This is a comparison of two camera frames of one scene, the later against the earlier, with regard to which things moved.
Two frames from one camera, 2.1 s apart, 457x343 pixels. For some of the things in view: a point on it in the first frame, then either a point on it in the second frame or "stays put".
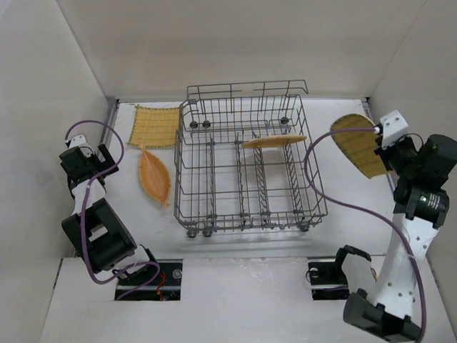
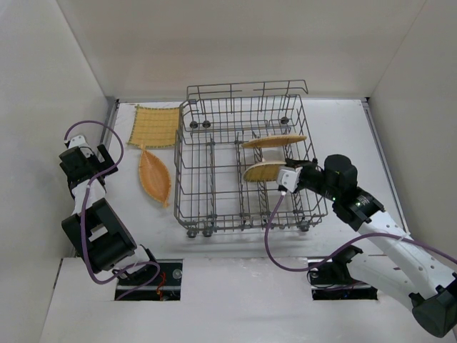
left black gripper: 98,159 stays put
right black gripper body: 387,153 to 301,171
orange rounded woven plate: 273,140 stays put
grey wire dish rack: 244,159 stays put
